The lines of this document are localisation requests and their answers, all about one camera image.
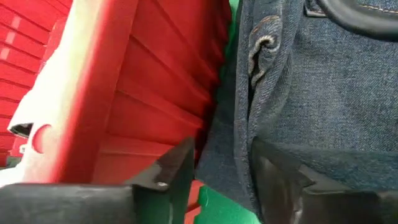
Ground red plastic laundry basket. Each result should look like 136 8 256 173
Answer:
0 0 234 224

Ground dark blue jeans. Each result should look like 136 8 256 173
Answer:
194 0 398 218

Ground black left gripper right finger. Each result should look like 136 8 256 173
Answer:
251 138 398 224

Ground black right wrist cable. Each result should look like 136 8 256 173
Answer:
317 0 398 41

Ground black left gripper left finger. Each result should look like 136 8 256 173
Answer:
0 136 196 224

